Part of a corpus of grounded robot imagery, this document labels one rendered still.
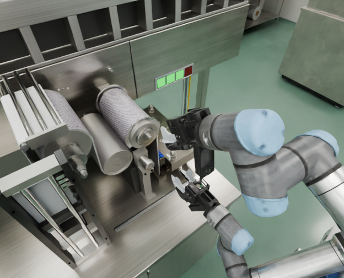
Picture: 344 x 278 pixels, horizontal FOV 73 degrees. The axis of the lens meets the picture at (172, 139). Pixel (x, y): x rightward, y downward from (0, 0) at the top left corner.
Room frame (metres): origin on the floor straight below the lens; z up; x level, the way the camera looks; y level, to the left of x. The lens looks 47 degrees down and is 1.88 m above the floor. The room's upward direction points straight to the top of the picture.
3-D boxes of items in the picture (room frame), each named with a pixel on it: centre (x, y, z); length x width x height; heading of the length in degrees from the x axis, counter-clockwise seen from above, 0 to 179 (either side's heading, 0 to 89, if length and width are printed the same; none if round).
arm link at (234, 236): (0.29, -0.20, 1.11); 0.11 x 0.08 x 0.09; 37
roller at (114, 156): (0.63, 0.27, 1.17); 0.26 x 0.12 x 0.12; 37
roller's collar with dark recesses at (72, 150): (0.43, 0.29, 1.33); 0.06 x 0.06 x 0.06; 37
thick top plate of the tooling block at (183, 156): (0.84, 0.06, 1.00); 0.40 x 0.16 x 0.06; 37
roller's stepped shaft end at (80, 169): (0.38, 0.26, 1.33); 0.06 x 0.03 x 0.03; 37
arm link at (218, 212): (0.35, -0.15, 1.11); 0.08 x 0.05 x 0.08; 127
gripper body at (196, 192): (0.42, -0.11, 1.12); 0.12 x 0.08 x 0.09; 37
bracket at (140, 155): (0.55, 0.11, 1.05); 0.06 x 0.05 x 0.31; 37
